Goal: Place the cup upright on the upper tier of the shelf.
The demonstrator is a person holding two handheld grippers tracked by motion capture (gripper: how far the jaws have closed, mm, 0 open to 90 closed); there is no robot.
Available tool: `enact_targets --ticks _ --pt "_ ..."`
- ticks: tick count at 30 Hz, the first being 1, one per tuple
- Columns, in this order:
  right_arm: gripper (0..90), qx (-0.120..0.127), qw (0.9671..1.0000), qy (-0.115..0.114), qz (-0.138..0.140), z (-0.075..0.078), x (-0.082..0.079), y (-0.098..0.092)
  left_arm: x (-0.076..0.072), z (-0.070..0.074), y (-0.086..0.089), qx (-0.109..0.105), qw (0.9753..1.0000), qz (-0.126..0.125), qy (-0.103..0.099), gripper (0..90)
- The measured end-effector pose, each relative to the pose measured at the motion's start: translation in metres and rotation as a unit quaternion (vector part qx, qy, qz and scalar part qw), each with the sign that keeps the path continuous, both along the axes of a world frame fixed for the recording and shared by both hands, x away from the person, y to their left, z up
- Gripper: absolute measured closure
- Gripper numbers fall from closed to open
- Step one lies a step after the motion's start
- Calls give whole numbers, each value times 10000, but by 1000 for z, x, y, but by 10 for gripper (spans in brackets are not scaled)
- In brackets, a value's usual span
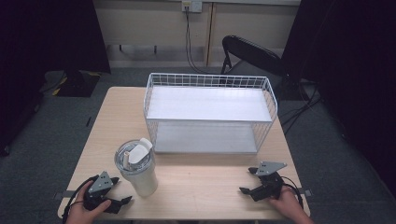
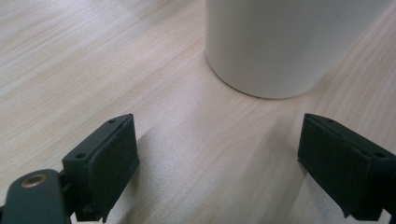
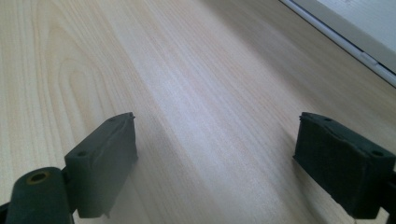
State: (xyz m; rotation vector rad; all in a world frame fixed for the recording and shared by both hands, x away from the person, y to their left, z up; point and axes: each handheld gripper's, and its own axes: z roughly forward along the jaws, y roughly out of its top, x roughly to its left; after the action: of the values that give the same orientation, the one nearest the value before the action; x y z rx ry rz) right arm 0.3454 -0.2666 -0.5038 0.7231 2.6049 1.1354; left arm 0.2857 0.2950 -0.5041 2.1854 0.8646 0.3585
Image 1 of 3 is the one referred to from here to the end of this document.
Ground black curtain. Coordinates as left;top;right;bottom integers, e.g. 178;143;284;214
280;0;396;200

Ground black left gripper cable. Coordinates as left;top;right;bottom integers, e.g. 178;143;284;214
62;174;100;224

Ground white wall socket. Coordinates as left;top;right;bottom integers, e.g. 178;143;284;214
181;0;204;14

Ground black floor cables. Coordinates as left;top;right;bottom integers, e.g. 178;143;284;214
277;81;324;135

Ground cream tumbler cup with lid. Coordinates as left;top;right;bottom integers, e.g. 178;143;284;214
113;137;160;198

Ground black stand base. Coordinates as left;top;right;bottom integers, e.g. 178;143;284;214
54;68;102;98

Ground person's right hand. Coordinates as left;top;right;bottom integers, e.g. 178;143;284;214
267;185;304;220

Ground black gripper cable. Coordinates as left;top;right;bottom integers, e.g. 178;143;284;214
279;175;305;210
62;174;100;224

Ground white wire shelf rack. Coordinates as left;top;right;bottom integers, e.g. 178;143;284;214
142;72;279;155

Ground black folding chair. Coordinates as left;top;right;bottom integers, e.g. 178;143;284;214
220;35;286;77

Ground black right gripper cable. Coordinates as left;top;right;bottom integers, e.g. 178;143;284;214
279;175;305;210

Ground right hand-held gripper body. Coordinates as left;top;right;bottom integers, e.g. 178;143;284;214
252;161;288;202

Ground black wall socket cable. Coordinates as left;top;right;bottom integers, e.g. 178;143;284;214
184;7;220;76

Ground person's left hand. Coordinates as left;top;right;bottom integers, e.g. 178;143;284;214
64;181;112;224

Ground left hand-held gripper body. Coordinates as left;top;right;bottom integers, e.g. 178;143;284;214
82;170;115;213

